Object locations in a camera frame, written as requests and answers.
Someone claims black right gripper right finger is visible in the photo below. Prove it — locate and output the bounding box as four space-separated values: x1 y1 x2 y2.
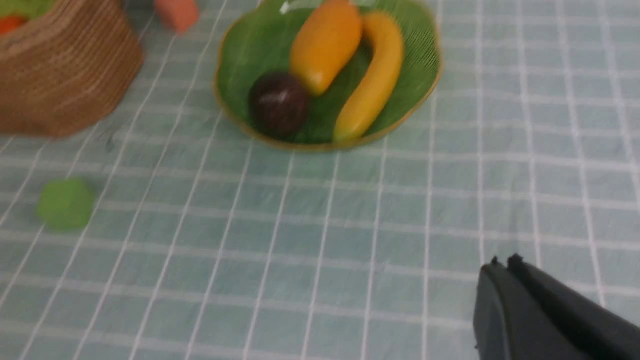
507 254 639 360

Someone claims green glass leaf plate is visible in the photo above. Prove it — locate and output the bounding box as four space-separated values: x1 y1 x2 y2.
213 0 444 152

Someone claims woven wicker basket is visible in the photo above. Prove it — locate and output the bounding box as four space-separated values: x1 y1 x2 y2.
0 0 144 138

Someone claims orange carrot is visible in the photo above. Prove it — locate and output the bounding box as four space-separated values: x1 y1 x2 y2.
0 14 29 36

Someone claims orange cube block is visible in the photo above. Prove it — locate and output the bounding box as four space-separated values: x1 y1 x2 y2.
154 0 201 35

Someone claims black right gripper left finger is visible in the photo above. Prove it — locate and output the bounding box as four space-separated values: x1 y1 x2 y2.
472 257 594 360

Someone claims yellow banana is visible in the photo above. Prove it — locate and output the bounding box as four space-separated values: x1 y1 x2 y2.
333 11 405 143

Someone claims teal checkered tablecloth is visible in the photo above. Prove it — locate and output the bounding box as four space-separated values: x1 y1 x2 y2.
0 0 640 360

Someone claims orange yellow mango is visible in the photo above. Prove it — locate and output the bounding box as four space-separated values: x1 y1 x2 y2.
289 0 363 97

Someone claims green cube block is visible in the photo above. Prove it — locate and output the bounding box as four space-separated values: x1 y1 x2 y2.
36 177 96 231

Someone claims dark purple mangosteen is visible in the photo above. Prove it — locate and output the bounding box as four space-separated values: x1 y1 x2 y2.
247 71 311 139

